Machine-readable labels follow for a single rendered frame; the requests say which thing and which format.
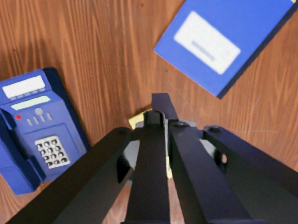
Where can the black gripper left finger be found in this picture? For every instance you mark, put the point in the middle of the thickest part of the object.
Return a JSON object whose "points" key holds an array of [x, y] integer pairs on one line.
{"points": [[85, 192]]}

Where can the blue telephone handset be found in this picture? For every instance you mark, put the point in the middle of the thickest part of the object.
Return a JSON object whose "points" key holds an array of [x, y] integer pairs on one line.
{"points": [[19, 174]]}

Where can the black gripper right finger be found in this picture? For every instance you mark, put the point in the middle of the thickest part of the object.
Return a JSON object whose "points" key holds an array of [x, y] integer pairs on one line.
{"points": [[267, 188]]}

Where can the blue notebook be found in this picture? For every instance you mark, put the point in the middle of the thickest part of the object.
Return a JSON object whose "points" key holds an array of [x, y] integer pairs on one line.
{"points": [[215, 41]]}

